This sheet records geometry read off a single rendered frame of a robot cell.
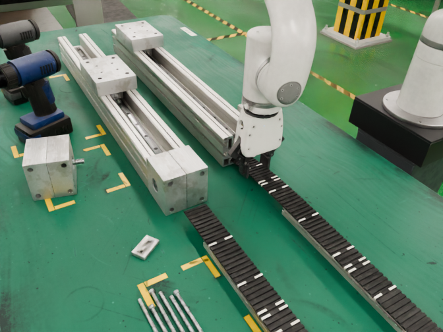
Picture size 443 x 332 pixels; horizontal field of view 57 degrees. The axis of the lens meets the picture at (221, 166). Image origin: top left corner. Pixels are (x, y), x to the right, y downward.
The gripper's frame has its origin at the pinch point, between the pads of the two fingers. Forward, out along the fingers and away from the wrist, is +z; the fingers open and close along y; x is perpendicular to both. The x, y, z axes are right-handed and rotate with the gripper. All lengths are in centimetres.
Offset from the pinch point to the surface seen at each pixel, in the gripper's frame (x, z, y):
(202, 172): -1.7, -4.7, -15.0
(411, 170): -14.4, 5.8, 39.8
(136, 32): 69, -9, -2
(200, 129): 17.9, -1.3, -5.0
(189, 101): 25.8, -5.3, -4.0
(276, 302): -32.4, -0.3, -17.7
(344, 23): 216, 66, 256
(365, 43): 190, 77, 261
